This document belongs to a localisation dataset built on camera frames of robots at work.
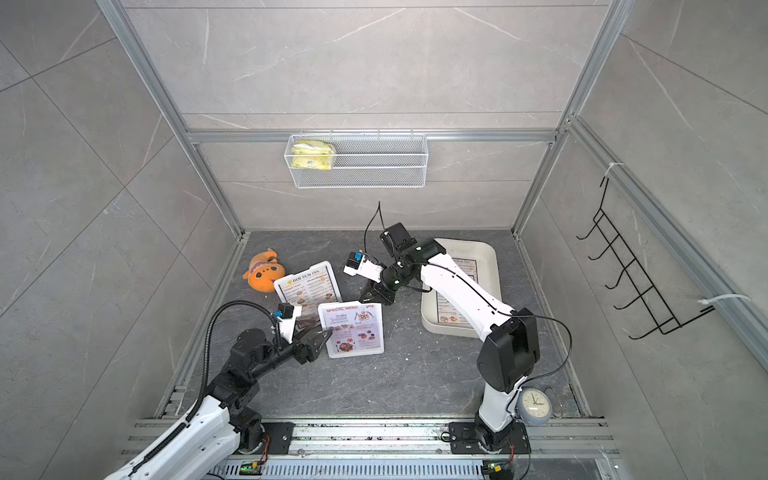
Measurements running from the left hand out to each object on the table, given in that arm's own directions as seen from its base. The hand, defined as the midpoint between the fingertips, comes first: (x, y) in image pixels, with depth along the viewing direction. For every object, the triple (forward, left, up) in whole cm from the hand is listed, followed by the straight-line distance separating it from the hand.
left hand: (323, 323), depth 77 cm
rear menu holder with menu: (+12, +7, -2) cm, 14 cm away
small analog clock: (-19, -54, -12) cm, 58 cm away
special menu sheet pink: (0, -8, -4) cm, 8 cm away
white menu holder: (-5, -2, +1) cm, 6 cm away
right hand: (+5, -12, +4) cm, 13 cm away
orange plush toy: (+24, +24, -8) cm, 35 cm away
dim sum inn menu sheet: (+10, -36, -16) cm, 41 cm away
